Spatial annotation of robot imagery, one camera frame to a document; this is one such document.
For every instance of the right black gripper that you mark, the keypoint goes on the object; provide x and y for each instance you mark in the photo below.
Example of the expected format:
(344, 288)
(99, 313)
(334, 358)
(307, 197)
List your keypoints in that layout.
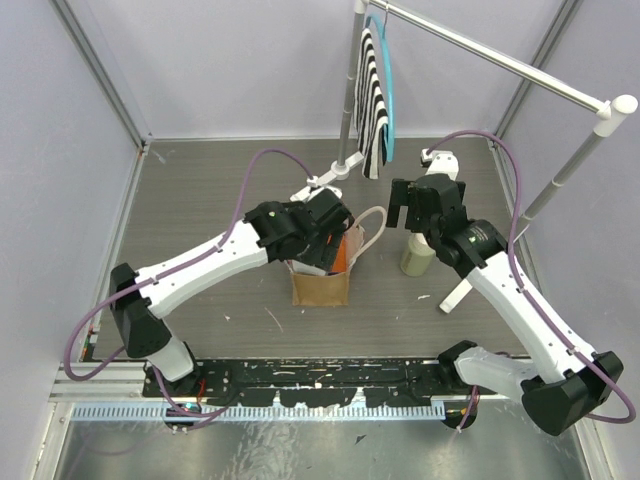
(402, 194)

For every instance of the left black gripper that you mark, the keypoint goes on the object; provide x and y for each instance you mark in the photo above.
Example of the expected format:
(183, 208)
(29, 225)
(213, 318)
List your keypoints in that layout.
(320, 245)

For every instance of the orange bottle blue cap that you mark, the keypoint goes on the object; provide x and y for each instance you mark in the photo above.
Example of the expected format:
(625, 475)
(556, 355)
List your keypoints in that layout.
(340, 262)

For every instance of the brown canvas tote bag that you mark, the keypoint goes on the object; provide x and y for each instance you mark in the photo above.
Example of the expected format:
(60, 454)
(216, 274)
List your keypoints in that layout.
(333, 290)

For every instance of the white square bottle grey cap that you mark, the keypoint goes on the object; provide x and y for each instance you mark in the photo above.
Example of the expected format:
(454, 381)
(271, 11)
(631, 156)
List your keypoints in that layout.
(304, 269)

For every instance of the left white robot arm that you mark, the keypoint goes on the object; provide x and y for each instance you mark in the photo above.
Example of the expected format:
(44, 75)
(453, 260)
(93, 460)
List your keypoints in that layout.
(271, 232)

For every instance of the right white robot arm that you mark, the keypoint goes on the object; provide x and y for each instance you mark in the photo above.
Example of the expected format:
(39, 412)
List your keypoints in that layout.
(567, 379)

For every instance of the black white striped cloth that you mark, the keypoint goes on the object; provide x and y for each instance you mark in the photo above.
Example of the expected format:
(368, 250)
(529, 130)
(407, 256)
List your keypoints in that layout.
(371, 117)

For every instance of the teal clothes hanger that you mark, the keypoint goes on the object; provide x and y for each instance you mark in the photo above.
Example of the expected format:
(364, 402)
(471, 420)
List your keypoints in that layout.
(380, 27)

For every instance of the white silver clothes rack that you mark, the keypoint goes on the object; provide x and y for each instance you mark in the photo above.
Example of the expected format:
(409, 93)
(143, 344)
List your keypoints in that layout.
(610, 113)

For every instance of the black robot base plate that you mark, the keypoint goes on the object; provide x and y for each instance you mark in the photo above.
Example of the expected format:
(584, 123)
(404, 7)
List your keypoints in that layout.
(315, 383)

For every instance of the slotted cable duct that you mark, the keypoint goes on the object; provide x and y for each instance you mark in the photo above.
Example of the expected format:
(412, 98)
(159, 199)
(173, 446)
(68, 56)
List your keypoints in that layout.
(357, 411)

